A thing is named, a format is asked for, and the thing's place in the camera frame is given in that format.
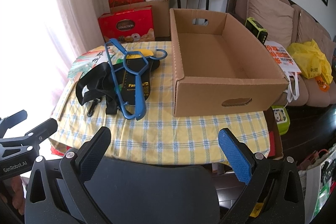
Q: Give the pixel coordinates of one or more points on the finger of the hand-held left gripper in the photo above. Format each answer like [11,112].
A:
[14,119]
[42,129]

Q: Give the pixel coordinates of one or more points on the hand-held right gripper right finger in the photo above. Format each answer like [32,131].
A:
[235,155]

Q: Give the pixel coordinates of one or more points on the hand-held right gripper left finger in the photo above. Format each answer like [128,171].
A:
[94,153]

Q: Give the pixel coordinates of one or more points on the blue plastic clothes hanger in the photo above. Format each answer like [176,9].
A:
[140,106]

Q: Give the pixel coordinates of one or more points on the large cardboard box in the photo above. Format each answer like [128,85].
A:
[199,98]

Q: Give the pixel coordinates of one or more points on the black cap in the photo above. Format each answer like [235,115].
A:
[94,74]

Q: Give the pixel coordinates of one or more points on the red cloth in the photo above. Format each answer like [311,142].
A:
[55,150]

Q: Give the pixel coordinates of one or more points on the green cartoon lunch box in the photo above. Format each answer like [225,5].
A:
[282,119]

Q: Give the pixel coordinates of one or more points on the yellow blue checkered tablecloth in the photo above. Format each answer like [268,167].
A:
[170,134]

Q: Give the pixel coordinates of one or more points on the painted paper hand fan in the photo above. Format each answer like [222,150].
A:
[86,64]

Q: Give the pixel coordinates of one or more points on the white green shopping bag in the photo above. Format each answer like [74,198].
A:
[317,187]

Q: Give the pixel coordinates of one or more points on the white orange shopping bag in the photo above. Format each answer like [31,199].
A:
[278,56]

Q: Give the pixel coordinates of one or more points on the orange plastic bag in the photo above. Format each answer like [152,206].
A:
[321,83]

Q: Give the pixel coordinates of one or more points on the yellow plastic bag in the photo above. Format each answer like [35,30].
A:
[309,56]

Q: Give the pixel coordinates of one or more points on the white sheer curtain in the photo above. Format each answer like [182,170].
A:
[65,3]

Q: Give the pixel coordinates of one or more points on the lime green black device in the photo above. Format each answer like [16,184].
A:
[256,29]

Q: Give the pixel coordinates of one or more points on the red gift box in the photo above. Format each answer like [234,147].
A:
[126,27]

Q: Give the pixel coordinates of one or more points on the beige sofa cushion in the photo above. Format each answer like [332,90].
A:
[270,11]

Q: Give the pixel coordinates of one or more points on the brown sofa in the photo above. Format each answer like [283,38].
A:
[309,24]

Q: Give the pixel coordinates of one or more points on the closed brown cardboard box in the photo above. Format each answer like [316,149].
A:
[161,16]

